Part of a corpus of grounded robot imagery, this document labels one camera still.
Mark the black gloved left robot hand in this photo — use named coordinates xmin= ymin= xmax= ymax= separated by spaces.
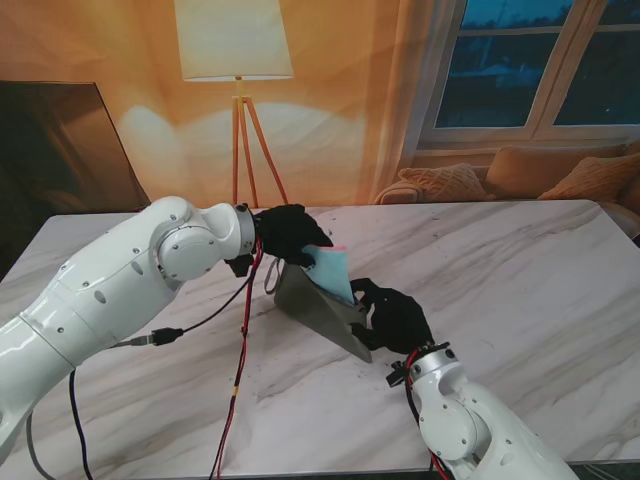
xmin=253 ymin=203 xmax=335 ymax=269

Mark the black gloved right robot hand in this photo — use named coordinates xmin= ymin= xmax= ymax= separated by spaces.
xmin=348 ymin=278 xmax=434 ymax=356

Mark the grey felt storage pouch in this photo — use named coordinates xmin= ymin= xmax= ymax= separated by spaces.
xmin=263 ymin=259 xmax=374 ymax=364

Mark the beige cushioned armrest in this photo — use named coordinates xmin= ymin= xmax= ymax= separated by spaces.
xmin=373 ymin=178 xmax=417 ymax=206

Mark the knitted cushion beside armrest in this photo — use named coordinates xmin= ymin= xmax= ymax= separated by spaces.
xmin=397 ymin=163 xmax=497 ymax=203

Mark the cream curtain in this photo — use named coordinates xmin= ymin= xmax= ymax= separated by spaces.
xmin=368 ymin=0 xmax=469 ymax=204

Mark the floor lamp with wooden tripod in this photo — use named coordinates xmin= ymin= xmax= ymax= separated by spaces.
xmin=173 ymin=0 xmax=294 ymax=209

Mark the tan sofa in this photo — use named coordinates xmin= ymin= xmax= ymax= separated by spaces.
xmin=485 ymin=142 xmax=640 ymax=202

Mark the dark flat screen television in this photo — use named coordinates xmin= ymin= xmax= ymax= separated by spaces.
xmin=0 ymin=80 xmax=154 ymax=217

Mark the knitted cushion on sofa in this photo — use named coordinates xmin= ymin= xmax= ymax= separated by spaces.
xmin=538 ymin=153 xmax=640 ymax=202

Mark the white framed window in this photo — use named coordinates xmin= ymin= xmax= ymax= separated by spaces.
xmin=433 ymin=0 xmax=640 ymax=145

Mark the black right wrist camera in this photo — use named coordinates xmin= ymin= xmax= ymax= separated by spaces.
xmin=385 ymin=360 xmax=409 ymax=388

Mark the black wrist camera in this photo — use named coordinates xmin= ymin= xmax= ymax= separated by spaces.
xmin=224 ymin=253 xmax=254 ymax=278
xmin=385 ymin=360 xmax=409 ymax=388

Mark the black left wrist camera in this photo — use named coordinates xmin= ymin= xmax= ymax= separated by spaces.
xmin=224 ymin=253 xmax=254 ymax=278

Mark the red black right arm cable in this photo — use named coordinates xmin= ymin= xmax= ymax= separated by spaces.
xmin=402 ymin=349 xmax=451 ymax=480

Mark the red black arm cable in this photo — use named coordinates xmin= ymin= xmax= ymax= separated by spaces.
xmin=24 ymin=239 xmax=264 ymax=480
xmin=402 ymin=349 xmax=451 ymax=480

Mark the red black left arm cable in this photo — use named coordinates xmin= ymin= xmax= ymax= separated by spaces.
xmin=24 ymin=239 xmax=264 ymax=480

